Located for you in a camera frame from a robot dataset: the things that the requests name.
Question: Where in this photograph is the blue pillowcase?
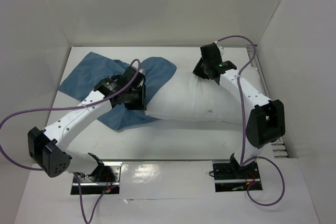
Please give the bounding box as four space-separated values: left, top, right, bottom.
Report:
58 52 177 131

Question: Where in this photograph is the white pillow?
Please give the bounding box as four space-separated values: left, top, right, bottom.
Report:
145 67 263 124

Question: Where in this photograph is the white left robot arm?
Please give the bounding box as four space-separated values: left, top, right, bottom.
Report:
28 67 146 182

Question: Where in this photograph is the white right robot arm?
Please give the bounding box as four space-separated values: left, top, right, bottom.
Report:
193 42 286 178

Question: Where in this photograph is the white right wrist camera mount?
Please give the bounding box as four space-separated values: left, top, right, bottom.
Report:
214 41 225 56

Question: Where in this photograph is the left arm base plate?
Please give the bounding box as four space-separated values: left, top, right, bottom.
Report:
78 161 122 195

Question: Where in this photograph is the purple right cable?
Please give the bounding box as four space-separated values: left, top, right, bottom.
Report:
215 35 286 206

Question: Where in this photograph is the purple cable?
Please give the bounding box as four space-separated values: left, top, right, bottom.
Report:
215 35 286 206
0 58 141 224

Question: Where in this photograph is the aluminium frame rail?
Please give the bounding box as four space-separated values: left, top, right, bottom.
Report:
246 46 289 158

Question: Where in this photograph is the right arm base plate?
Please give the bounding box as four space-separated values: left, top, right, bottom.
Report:
209 162 263 192

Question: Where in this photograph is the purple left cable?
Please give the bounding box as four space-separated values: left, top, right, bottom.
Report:
0 58 141 224

